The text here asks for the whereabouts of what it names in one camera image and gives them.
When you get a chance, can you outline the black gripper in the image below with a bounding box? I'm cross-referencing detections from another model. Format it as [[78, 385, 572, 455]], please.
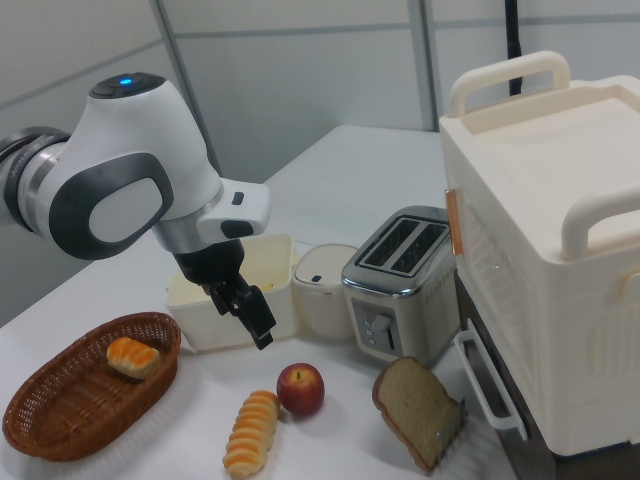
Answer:
[[173, 240, 275, 351]]

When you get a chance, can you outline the cream open plastic box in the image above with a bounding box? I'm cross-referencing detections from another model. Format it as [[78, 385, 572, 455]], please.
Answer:
[[165, 233, 301, 350]]

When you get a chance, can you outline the small white lidded bin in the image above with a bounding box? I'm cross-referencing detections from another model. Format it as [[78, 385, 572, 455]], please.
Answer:
[[291, 243, 360, 341]]

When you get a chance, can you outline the red apple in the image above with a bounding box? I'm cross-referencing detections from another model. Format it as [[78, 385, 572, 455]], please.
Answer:
[[276, 363, 326, 416]]

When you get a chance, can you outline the short striped bread roll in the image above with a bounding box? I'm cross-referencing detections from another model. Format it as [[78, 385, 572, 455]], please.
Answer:
[[106, 336, 161, 380]]

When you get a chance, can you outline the long striped bread roll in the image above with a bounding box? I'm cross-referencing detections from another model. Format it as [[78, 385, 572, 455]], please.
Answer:
[[222, 390, 281, 476]]

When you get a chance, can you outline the silver two-slot toaster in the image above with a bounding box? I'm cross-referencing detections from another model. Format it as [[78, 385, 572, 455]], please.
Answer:
[[340, 205, 459, 366]]

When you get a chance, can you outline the brown wicker basket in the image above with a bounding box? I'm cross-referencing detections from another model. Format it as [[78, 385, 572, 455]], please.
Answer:
[[2, 311, 183, 462]]

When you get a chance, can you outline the brown bread slice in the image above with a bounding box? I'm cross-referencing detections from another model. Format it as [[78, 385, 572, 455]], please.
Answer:
[[371, 355, 461, 474]]

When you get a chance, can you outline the black vertical pole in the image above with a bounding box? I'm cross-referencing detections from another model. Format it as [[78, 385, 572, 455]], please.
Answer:
[[502, 0, 526, 96]]

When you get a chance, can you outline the cream cabinet with handles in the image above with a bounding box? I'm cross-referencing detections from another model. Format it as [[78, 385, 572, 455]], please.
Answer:
[[438, 49, 640, 459]]

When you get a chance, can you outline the brown drawer unit white handle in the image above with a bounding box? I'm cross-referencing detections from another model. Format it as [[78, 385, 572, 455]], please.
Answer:
[[452, 284, 566, 480]]

